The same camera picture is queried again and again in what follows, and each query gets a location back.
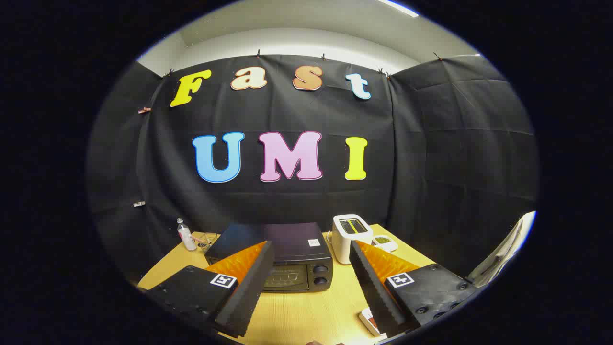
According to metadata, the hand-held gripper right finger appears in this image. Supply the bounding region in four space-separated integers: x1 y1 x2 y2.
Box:
349 240 479 338

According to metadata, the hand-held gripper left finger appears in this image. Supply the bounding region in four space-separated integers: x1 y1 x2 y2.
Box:
139 241 275 338

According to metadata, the black toaster oven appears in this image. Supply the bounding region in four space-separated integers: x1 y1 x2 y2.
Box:
204 222 334 294

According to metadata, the white bread toaster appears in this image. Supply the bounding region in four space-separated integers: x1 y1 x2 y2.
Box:
330 214 374 265

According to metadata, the white ribbed tray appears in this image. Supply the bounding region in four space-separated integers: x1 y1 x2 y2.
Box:
359 307 387 338

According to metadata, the white divided dish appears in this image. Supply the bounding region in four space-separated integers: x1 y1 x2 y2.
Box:
371 235 399 253

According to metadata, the clear plastic bottle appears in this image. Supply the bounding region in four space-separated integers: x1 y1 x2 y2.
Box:
176 218 198 252

